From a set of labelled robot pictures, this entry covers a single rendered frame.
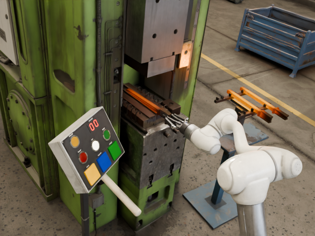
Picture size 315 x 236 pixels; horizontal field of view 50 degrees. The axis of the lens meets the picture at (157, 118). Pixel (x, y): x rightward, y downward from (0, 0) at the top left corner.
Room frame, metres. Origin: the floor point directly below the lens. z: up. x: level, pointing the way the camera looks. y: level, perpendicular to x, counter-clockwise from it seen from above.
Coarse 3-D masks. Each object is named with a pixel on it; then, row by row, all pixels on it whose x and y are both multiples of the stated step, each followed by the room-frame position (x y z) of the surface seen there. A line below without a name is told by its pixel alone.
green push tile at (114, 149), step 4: (112, 144) 1.32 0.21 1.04; (116, 144) 1.34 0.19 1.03; (108, 148) 1.28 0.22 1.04; (112, 148) 1.30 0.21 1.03; (116, 148) 1.32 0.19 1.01; (112, 152) 1.29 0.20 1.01; (116, 152) 1.31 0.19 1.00; (120, 152) 1.33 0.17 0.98; (112, 156) 1.28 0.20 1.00; (116, 156) 1.29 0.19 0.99
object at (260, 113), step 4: (228, 92) 2.08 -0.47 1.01; (232, 92) 2.07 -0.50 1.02; (232, 96) 2.04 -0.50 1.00; (236, 96) 2.02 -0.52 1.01; (240, 96) 2.02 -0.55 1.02; (240, 100) 1.98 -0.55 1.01; (244, 100) 1.97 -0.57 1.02; (244, 104) 1.95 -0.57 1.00; (248, 104) 1.92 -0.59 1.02; (252, 104) 1.93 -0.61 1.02; (256, 108) 1.88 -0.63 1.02; (256, 112) 1.86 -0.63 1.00; (260, 112) 1.84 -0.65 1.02; (264, 112) 1.82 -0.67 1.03; (260, 116) 1.84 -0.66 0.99; (264, 116) 1.82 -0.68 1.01; (268, 116) 1.79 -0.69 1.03; (272, 116) 1.79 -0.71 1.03; (268, 120) 1.79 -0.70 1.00
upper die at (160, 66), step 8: (128, 56) 1.77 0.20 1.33; (128, 64) 1.77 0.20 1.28; (136, 64) 1.72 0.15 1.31; (144, 64) 1.67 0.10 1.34; (152, 64) 1.67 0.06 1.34; (160, 64) 1.71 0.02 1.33; (168, 64) 1.75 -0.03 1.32; (144, 72) 1.66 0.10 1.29; (152, 72) 1.67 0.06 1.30; (160, 72) 1.71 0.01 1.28
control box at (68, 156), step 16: (96, 112) 1.36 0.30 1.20; (80, 128) 1.23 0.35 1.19; (96, 128) 1.30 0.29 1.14; (112, 128) 1.39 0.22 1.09; (48, 144) 1.12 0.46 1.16; (64, 144) 1.11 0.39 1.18; (80, 144) 1.17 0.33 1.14; (64, 160) 1.10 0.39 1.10; (80, 160) 1.12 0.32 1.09; (112, 160) 1.27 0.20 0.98; (80, 176) 1.07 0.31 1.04; (80, 192) 1.07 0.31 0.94
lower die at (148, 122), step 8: (136, 88) 2.01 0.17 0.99; (128, 96) 1.89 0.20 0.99; (144, 96) 1.91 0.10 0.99; (136, 104) 1.81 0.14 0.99; (144, 104) 1.80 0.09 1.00; (160, 104) 1.84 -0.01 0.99; (128, 112) 1.75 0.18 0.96; (144, 112) 1.73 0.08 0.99; (152, 112) 1.74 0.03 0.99; (136, 120) 1.69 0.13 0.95; (144, 120) 1.65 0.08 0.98; (152, 120) 1.70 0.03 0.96; (160, 120) 1.74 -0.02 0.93; (144, 128) 1.66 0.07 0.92
